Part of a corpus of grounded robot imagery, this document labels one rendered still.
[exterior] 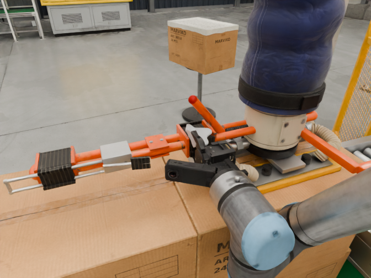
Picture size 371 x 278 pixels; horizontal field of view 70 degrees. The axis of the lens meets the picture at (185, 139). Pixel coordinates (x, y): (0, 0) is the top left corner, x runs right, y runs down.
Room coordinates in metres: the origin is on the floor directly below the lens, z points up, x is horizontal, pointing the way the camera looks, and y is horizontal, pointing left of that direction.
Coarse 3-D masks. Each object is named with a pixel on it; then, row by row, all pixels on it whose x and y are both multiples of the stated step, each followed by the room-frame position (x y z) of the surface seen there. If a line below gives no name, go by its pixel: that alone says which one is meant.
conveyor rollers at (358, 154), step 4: (368, 148) 1.32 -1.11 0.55; (356, 152) 1.28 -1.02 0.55; (360, 152) 1.28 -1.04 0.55; (364, 152) 1.31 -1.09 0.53; (368, 152) 1.29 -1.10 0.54; (356, 156) 1.26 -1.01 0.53; (360, 156) 1.25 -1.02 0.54; (364, 156) 1.24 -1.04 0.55; (368, 156) 1.28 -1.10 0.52; (364, 160) 1.22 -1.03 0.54; (368, 160) 1.21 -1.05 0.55
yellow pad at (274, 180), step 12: (300, 156) 0.66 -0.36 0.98; (312, 156) 0.66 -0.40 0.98; (264, 168) 0.58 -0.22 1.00; (276, 168) 0.61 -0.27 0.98; (312, 168) 0.60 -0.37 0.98; (324, 168) 0.61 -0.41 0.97; (336, 168) 0.61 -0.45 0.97; (264, 180) 0.55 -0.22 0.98; (276, 180) 0.56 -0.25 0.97; (288, 180) 0.56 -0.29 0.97; (300, 180) 0.57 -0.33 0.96; (264, 192) 0.53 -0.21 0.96
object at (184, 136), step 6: (198, 120) 0.66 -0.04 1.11; (204, 120) 0.65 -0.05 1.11; (180, 126) 0.62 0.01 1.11; (198, 126) 0.64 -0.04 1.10; (204, 126) 0.64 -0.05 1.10; (210, 126) 0.62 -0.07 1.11; (180, 132) 0.60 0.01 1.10; (186, 132) 0.61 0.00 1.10; (180, 138) 0.60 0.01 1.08; (186, 138) 0.56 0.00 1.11; (210, 138) 0.57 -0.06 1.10; (186, 144) 0.56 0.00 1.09; (186, 150) 0.56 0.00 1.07; (192, 150) 0.56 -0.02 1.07; (186, 156) 0.56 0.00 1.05; (192, 156) 0.55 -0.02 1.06
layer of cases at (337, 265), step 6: (348, 252) 0.63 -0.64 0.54; (342, 258) 0.62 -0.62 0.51; (330, 264) 0.60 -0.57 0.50; (336, 264) 0.62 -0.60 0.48; (342, 264) 0.63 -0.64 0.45; (312, 270) 0.57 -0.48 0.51; (318, 270) 0.58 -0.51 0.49; (324, 270) 0.60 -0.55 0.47; (330, 270) 0.61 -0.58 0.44; (336, 270) 0.62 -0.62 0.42; (294, 276) 0.54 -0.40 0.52; (300, 276) 0.55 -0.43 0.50; (306, 276) 0.56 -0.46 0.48; (312, 276) 0.58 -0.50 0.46; (318, 276) 0.59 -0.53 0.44; (324, 276) 0.60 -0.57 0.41; (330, 276) 0.62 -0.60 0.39; (336, 276) 0.63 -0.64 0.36
